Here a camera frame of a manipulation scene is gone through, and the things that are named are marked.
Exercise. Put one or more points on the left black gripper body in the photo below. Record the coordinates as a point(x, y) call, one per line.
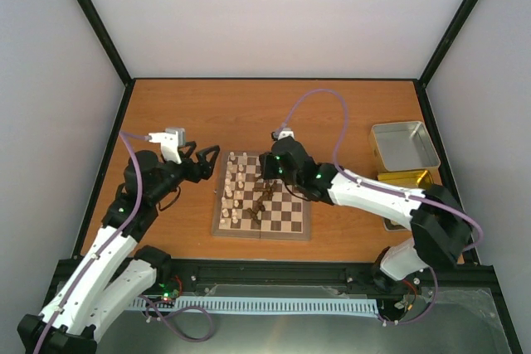
point(194, 175)

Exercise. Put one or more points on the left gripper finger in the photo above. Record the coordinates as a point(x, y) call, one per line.
point(188, 150)
point(206, 161)

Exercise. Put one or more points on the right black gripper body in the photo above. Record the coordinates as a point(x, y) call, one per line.
point(270, 173)

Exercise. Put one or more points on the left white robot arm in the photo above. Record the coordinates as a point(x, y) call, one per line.
point(116, 270)

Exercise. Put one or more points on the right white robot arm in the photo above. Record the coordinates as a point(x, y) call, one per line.
point(440, 230)

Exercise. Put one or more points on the row of white chess pieces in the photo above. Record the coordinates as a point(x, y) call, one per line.
point(233, 189)

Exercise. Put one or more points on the pile of dark chess pieces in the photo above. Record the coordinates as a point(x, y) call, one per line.
point(258, 207)

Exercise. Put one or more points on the wooden folding chess board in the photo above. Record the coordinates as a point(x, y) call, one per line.
point(286, 215)

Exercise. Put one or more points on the silver tin lid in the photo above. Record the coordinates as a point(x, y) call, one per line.
point(403, 146)

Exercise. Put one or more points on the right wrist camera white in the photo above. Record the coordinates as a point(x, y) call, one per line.
point(282, 132)

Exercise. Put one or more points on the light blue cable duct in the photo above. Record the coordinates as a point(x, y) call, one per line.
point(357, 307)

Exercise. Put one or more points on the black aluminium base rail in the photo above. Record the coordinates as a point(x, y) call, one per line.
point(350, 278)

